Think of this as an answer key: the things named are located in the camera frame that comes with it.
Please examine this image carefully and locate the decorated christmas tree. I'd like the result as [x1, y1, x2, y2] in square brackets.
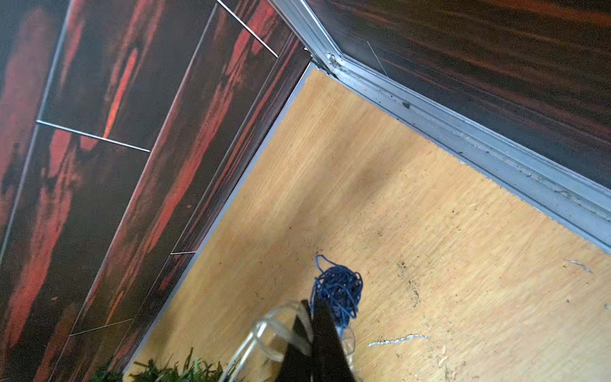
[90, 349, 235, 382]

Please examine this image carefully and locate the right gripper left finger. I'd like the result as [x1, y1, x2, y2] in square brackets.
[275, 300, 312, 382]

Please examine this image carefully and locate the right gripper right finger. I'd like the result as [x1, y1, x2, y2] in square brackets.
[311, 300, 356, 382]

